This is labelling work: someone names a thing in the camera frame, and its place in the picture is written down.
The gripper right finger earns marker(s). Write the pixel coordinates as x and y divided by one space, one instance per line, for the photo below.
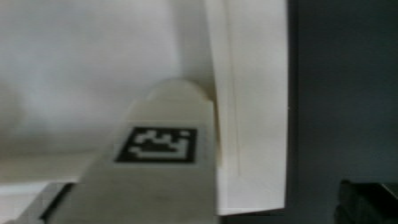
367 203

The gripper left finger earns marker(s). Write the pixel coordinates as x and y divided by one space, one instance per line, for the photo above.
45 204

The white square tabletop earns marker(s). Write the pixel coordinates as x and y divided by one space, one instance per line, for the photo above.
90 50

